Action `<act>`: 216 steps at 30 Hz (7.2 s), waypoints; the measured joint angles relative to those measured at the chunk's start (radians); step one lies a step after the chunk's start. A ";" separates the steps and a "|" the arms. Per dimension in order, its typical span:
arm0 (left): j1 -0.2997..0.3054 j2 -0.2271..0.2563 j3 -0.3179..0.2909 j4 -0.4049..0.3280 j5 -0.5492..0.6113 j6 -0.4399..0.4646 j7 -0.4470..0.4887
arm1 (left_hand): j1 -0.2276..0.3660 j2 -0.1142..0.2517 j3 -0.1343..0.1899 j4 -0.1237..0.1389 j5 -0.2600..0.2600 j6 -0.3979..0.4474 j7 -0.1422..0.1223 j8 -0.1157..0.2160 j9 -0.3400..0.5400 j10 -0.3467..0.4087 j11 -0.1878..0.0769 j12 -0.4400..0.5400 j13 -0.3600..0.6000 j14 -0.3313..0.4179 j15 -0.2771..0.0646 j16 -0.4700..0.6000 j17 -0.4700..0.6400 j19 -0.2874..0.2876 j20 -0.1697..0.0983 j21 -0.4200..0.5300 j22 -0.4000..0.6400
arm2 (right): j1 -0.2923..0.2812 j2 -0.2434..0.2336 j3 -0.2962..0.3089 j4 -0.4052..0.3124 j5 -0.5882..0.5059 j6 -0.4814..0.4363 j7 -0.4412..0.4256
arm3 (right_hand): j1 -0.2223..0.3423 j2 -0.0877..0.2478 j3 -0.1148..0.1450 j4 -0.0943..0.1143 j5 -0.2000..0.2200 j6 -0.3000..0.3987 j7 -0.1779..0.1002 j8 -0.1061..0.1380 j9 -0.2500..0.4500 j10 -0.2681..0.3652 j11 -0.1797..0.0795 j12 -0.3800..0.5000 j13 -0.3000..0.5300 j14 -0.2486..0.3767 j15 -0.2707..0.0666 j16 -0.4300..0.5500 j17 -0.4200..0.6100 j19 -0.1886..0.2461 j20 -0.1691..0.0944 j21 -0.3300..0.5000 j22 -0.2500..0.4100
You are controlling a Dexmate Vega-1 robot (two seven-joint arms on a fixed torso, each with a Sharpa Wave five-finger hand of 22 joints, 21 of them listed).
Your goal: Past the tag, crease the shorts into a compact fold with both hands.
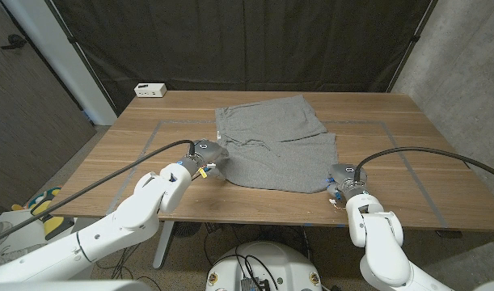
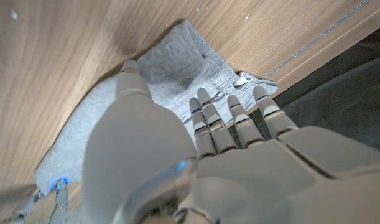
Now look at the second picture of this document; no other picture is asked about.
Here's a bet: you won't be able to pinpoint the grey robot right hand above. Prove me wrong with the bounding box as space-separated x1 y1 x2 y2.
2 177 70 224

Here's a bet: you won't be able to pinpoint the grey cotton shorts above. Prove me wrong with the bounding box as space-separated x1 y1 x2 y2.
34 19 279 197

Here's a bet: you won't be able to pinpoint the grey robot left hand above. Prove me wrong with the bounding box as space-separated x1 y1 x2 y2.
82 58 380 224

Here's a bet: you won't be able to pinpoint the black backdrop curtain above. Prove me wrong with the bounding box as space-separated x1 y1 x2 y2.
248 24 380 156

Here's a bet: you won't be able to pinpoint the grey tape outline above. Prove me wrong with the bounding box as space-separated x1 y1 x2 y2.
264 0 373 78

